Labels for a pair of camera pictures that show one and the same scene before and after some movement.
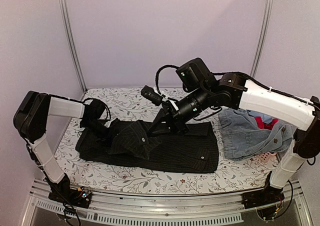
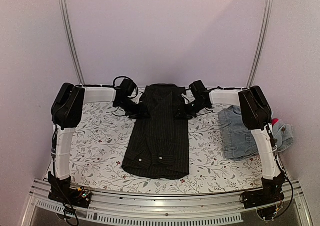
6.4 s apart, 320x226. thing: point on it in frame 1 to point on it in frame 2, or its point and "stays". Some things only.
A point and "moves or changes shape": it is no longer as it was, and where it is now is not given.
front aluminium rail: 227,207 stays
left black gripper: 105,137 to 140,113
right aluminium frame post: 263,30 stays
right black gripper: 165,114 to 184,112
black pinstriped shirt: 131,142 moves or changes shape
